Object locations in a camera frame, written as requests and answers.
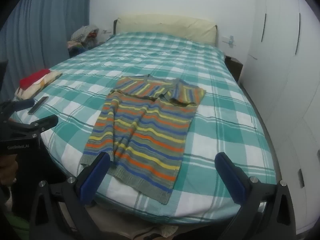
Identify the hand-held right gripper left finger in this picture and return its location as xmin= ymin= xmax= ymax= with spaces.
xmin=29 ymin=152 xmax=110 ymax=240

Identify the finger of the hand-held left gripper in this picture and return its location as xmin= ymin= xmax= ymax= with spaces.
xmin=9 ymin=115 xmax=59 ymax=137
xmin=0 ymin=98 xmax=35 ymax=113

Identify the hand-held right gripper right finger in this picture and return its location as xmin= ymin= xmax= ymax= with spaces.
xmin=214 ymin=152 xmax=302 ymax=240

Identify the striped knitted sweater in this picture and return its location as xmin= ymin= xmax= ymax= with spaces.
xmin=79 ymin=74 xmax=207 ymax=205

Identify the colourful clothes stack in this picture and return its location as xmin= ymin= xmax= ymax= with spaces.
xmin=67 ymin=39 xmax=87 ymax=53

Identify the pile of clothes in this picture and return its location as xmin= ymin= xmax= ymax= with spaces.
xmin=71 ymin=25 xmax=100 ymax=42

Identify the person's left hand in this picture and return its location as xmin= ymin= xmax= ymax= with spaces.
xmin=0 ymin=154 xmax=18 ymax=188

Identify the black remote control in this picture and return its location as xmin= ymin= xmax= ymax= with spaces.
xmin=27 ymin=96 xmax=50 ymax=115

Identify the red folded cloth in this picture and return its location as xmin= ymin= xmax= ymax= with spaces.
xmin=19 ymin=69 xmax=50 ymax=90

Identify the checkered orange cushion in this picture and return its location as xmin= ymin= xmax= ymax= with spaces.
xmin=14 ymin=70 xmax=63 ymax=99

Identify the blue curtain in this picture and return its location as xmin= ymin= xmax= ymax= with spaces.
xmin=0 ymin=0 xmax=91 ymax=70

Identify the green cloth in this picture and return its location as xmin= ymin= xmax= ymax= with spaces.
xmin=7 ymin=212 xmax=30 ymax=240

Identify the teal checked bed sheet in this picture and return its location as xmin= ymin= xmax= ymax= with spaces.
xmin=11 ymin=32 xmax=277 ymax=224

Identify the white wardrobe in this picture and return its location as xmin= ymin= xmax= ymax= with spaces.
xmin=239 ymin=0 xmax=320 ymax=233

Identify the dark nightstand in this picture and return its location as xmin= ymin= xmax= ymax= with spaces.
xmin=224 ymin=55 xmax=244 ymax=81

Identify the cream headboard cushion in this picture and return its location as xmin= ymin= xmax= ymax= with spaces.
xmin=117 ymin=14 xmax=217 ymax=46

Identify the blue wall fixture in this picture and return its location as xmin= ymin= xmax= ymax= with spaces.
xmin=221 ymin=35 xmax=237 ymax=48

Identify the black wardrobe handle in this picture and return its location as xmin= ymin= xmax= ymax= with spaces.
xmin=261 ymin=13 xmax=267 ymax=43
xmin=295 ymin=13 xmax=301 ymax=55

